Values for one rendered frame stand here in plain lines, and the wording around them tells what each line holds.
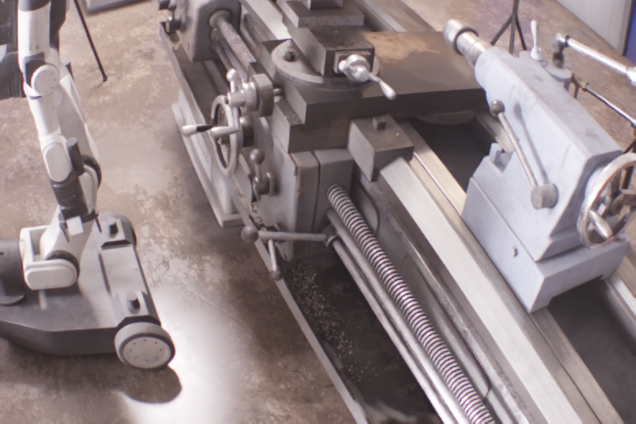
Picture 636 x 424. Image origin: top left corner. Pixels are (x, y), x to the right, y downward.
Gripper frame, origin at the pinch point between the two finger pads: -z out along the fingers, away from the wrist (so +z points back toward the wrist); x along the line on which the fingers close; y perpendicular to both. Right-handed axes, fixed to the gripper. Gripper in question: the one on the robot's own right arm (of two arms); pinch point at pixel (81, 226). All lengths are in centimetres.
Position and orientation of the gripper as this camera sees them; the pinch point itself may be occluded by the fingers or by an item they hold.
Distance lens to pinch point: 196.6
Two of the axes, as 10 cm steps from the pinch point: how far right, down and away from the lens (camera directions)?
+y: -3.4, -5.7, 7.4
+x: 9.3, -2.9, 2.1
